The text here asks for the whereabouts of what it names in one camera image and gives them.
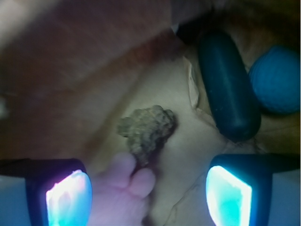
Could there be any pink plush bunny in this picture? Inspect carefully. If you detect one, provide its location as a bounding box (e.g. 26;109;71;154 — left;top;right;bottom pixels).
88;153;156;226

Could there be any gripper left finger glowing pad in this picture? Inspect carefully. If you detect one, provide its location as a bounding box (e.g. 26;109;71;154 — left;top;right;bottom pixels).
0;159;92;226

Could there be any brown grey rock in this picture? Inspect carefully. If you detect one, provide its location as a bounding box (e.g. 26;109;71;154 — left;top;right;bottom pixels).
117;105;176;167

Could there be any brown paper bag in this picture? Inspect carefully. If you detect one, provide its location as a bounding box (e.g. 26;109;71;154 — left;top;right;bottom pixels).
0;0;301;226

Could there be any blue textured ball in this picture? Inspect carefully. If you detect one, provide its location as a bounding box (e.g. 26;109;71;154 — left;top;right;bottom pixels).
249;46;301;114

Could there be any dark green cucumber toy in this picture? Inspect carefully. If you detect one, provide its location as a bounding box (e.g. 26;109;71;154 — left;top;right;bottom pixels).
198;31;261;142

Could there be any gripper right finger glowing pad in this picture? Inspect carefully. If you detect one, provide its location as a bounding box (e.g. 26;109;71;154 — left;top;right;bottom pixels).
206;153;301;226

